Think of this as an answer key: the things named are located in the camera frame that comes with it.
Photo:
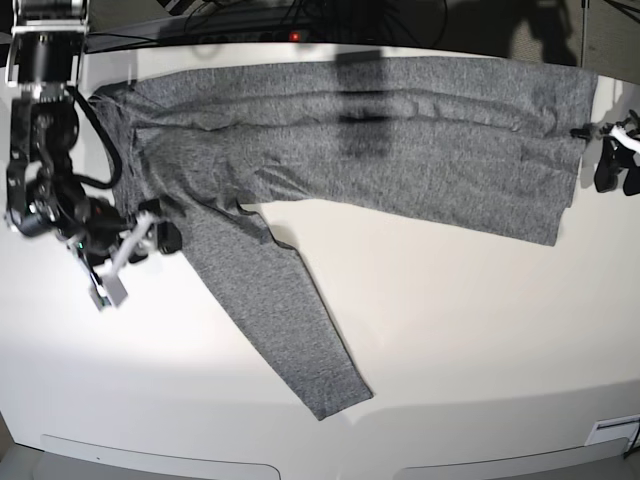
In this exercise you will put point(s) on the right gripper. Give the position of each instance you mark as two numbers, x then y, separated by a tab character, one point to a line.
103	233

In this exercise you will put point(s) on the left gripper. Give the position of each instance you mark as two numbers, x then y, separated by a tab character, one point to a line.
617	155

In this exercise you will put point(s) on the grey long-sleeve T-shirt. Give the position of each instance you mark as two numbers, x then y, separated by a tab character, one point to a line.
481	144

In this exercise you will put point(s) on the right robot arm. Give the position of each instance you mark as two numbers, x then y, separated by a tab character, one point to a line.
44	193

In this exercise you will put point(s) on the thin metal pole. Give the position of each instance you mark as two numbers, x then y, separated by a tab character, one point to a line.
585	5

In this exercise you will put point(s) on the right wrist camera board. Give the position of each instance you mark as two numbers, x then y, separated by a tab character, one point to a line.
107	291

